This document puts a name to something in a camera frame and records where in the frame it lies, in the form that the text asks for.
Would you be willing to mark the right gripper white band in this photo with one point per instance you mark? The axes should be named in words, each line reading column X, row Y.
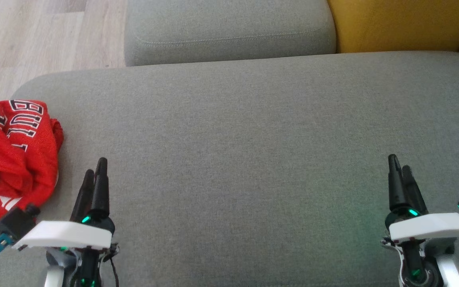
column 432, row 227

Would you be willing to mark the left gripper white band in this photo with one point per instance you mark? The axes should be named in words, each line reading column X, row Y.
column 66, row 235

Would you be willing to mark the red basketball jersey black lettering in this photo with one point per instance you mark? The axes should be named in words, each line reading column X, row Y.
column 14, row 159

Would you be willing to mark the grey sofa seat cushion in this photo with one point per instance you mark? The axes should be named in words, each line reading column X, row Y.
column 233, row 159

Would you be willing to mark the yellow pillow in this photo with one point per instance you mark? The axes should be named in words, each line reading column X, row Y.
column 393, row 24

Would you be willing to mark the grey sofa back cushion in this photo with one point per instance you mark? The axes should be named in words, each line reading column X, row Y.
column 229, row 24

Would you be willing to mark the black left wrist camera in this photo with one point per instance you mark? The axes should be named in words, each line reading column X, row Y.
column 14, row 223

